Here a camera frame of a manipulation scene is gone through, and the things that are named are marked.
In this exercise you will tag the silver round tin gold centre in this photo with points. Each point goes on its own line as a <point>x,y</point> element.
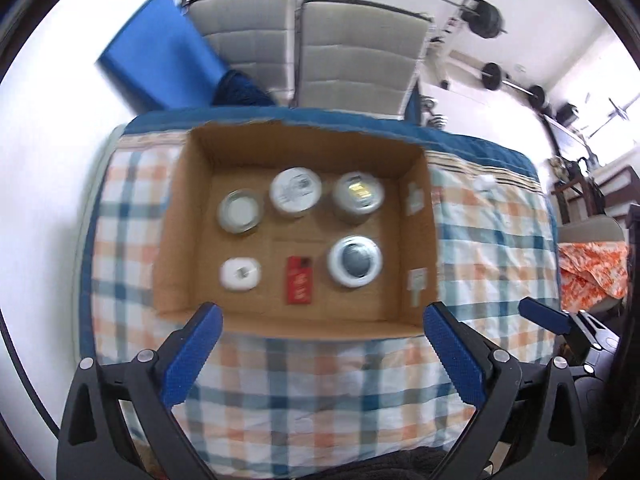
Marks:
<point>357,195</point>

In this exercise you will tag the red rectangular pack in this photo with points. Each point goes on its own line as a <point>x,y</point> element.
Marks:
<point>299,280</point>

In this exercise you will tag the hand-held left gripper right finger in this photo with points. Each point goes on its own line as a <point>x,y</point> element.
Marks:
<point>455,355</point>

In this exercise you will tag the checked blanket with blue edge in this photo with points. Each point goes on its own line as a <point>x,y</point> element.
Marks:
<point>300,390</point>

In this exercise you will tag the chrome dumbbell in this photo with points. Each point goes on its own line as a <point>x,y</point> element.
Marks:
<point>436,119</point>

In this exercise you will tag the narrow grey quilted cushion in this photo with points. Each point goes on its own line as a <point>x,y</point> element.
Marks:
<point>250,45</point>

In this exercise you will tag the short barbell with black plates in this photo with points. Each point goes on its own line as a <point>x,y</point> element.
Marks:
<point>492,76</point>

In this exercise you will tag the white round jar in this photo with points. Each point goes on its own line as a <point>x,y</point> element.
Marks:
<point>295,192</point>

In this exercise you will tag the white round tin dark lid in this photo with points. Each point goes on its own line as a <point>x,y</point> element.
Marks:
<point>355,261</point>

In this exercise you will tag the white barbell rack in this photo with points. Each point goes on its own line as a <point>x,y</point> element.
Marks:
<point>450,50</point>

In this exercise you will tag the black speaker box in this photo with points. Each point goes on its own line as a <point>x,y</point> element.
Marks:
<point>567,113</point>

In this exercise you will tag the blue exercise mat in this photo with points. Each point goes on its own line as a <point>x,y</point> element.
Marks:
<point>165,50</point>

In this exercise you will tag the dark wooden chair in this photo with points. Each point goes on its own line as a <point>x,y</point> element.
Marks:
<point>567,185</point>

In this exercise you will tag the orange white patterned cloth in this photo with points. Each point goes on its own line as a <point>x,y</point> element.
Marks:
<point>590,270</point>

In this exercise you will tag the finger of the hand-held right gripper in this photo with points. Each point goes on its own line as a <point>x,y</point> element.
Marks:
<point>545,315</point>

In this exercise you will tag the wide grey quilted cushion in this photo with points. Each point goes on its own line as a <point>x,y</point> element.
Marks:
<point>360,55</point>

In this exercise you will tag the dark blue cloth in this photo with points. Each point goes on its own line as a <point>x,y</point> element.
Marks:
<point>240,90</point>

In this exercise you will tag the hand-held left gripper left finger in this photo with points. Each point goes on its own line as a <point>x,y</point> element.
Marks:
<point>192,355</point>

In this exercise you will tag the small white rounded case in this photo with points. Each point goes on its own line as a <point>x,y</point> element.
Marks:
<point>241,272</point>

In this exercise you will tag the cardboard box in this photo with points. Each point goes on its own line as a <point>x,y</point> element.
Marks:
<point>280,240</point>

